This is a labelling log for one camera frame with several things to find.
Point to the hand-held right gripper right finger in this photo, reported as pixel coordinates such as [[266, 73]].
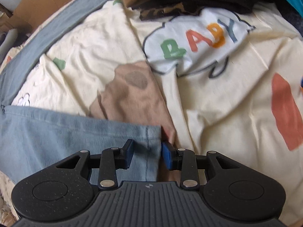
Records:
[[167, 157]]

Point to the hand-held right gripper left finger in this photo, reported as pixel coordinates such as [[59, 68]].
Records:
[[129, 156]]

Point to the blue denim jeans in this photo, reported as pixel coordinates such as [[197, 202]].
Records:
[[47, 134]]

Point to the cream bear print bed sheet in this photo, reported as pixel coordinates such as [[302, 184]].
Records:
[[224, 104]]

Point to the leopard print garment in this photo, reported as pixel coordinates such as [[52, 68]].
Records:
[[161, 11]]

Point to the grey-blue bed sheet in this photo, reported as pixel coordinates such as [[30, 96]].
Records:
[[47, 35]]

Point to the black folded garment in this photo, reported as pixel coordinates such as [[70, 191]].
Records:
[[224, 2]]

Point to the flattened brown cardboard box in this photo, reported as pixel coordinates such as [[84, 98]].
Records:
[[40, 2]]

